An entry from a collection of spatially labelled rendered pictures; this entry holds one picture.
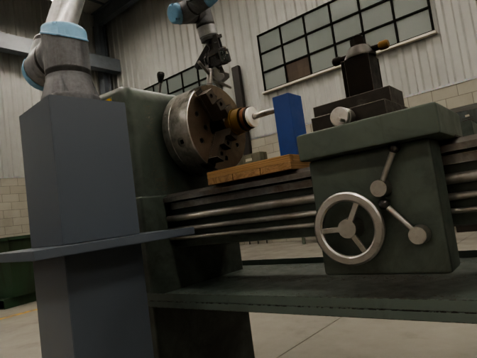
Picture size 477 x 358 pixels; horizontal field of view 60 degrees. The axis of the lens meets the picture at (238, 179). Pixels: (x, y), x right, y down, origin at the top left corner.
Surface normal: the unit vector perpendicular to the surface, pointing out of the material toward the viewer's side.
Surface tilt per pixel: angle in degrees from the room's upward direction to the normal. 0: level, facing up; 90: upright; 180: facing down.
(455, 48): 90
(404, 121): 90
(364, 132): 90
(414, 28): 90
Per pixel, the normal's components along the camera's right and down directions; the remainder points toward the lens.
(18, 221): 0.76, -0.15
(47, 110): -0.69, 0.04
